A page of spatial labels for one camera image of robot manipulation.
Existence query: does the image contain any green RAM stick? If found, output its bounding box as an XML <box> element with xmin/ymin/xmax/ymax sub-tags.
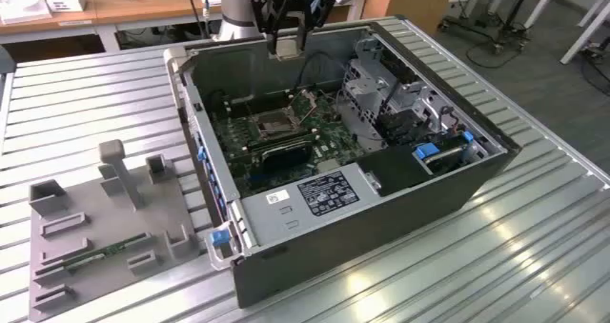
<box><xmin>60</xmin><ymin>232</ymin><xmax>148</xmax><ymax>271</ymax></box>

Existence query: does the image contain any black wheeled stand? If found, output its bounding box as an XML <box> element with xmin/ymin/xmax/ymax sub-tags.
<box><xmin>438</xmin><ymin>0</ymin><xmax>538</xmax><ymax>56</ymax></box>

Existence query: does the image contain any grey power supply unit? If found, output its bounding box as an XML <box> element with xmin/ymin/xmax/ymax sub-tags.
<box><xmin>228</xmin><ymin>162</ymin><xmax>382</xmax><ymax>256</ymax></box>

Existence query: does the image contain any grey parts rack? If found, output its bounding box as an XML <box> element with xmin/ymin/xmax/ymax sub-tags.
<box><xmin>27</xmin><ymin>139</ymin><xmax>201</xmax><ymax>322</ymax></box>

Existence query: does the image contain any black open PC case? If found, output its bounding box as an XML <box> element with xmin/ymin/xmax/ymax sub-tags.
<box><xmin>163</xmin><ymin>14</ymin><xmax>520</xmax><ymax>309</ymax></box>

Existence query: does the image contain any green motherboard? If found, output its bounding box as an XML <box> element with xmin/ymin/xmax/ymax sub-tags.
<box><xmin>208</xmin><ymin>86</ymin><xmax>382</xmax><ymax>199</ymax></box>

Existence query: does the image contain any white table frame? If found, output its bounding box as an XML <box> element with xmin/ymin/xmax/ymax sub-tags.
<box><xmin>559</xmin><ymin>0</ymin><xmax>610</xmax><ymax>66</ymax></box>
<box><xmin>456</xmin><ymin>0</ymin><xmax>562</xmax><ymax>29</ymax></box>

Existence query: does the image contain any wooden desk white frame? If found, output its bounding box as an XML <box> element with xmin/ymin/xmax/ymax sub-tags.
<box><xmin>0</xmin><ymin>0</ymin><xmax>372</xmax><ymax>52</ymax></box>

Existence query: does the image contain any CPU socket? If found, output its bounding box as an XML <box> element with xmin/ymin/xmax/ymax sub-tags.
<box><xmin>249</xmin><ymin>110</ymin><xmax>311</xmax><ymax>142</ymax></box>

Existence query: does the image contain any flat white box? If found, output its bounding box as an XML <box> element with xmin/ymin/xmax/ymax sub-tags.
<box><xmin>0</xmin><ymin>0</ymin><xmax>53</xmax><ymax>26</ymax></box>

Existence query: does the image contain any blue disk carrier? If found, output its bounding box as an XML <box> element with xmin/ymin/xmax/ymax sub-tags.
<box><xmin>411</xmin><ymin>136</ymin><xmax>478</xmax><ymax>176</ymax></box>

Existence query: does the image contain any black graphics card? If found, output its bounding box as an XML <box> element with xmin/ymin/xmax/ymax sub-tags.
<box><xmin>259</xmin><ymin>139</ymin><xmax>314</xmax><ymax>176</ymax></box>

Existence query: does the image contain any silver CPU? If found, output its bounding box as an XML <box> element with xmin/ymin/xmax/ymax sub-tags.
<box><xmin>275</xmin><ymin>36</ymin><xmax>304</xmax><ymax>60</ymax></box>

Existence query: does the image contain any metal drive cage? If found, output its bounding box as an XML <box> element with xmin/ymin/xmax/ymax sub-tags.
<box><xmin>340</xmin><ymin>36</ymin><xmax>430</xmax><ymax>141</ymax></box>

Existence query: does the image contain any wooden cabinet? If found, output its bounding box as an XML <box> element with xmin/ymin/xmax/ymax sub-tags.
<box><xmin>368</xmin><ymin>0</ymin><xmax>458</xmax><ymax>38</ymax></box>

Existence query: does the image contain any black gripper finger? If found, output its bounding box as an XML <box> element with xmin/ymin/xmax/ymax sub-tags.
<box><xmin>249</xmin><ymin>0</ymin><xmax>289</xmax><ymax>58</ymax></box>
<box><xmin>295</xmin><ymin>0</ymin><xmax>336</xmax><ymax>52</ymax></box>

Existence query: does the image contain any metal socket cover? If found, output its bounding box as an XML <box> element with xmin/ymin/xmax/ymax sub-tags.
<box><xmin>288</xmin><ymin>89</ymin><xmax>319</xmax><ymax>114</ymax></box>

